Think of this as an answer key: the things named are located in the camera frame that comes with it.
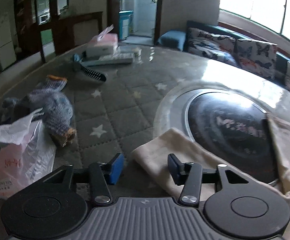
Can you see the blue sofa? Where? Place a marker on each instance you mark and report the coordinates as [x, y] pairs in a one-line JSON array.
[[178, 40]]

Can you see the butterfly pillow upright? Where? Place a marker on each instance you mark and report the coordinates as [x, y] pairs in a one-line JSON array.
[[257, 57]]

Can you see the blue white small cabinet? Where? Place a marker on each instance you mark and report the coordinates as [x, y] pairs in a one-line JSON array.
[[125, 25]]

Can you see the white plastic bag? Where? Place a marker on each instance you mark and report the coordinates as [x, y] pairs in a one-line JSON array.
[[27, 153]]

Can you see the butterfly pillow lying flat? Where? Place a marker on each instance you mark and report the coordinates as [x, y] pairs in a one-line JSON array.
[[212, 46]]

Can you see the cream beige sweatshirt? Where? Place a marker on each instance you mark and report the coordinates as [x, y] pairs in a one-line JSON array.
[[153, 157]]

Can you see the pink white tissue box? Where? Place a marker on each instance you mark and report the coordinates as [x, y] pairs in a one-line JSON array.
[[105, 43]]

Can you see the black teal comb brush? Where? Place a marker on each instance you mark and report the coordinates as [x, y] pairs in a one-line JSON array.
[[78, 67]]

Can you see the white remote control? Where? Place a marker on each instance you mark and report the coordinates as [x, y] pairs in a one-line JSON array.
[[120, 58]]

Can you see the dark wooden display cabinet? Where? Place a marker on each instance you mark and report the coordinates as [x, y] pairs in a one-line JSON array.
[[33, 21]]

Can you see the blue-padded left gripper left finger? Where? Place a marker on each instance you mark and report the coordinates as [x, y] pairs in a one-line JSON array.
[[101, 175]]

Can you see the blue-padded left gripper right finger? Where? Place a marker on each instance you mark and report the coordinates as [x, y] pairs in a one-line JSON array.
[[189, 175]]

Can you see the black round induction cooktop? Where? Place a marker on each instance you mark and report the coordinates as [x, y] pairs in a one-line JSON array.
[[235, 129]]

